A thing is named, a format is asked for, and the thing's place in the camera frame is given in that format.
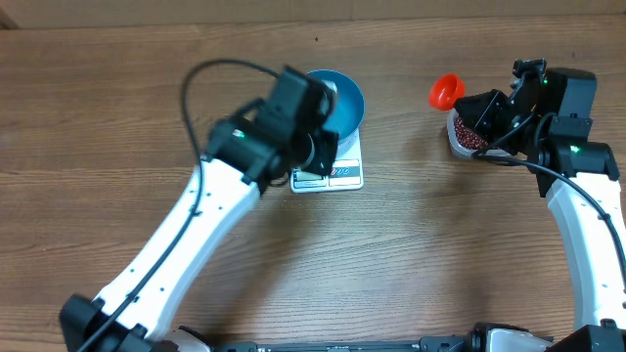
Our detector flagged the blue metal bowl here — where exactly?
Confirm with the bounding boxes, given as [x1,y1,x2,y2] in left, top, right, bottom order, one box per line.
[308,69,366,144]

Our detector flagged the white digital kitchen scale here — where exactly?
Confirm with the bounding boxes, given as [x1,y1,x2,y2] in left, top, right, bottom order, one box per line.
[290,131,364,194]

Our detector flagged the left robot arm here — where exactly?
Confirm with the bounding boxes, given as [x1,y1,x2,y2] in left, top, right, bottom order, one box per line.
[60,61,339,351]

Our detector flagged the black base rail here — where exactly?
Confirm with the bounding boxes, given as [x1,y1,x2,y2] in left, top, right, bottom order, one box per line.
[210,336,470,352]

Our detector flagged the clear plastic bean container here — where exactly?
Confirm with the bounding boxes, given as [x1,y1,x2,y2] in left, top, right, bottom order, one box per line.
[446,110,488,159]

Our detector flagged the red beans in container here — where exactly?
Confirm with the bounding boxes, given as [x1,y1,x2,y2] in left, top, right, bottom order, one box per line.
[453,116,488,150]

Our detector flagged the orange measuring scoop blue handle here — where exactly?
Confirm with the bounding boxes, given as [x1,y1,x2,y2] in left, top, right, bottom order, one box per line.
[428,73,466,110]

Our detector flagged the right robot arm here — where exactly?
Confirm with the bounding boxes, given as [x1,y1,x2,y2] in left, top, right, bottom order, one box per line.
[447,61,625,351]

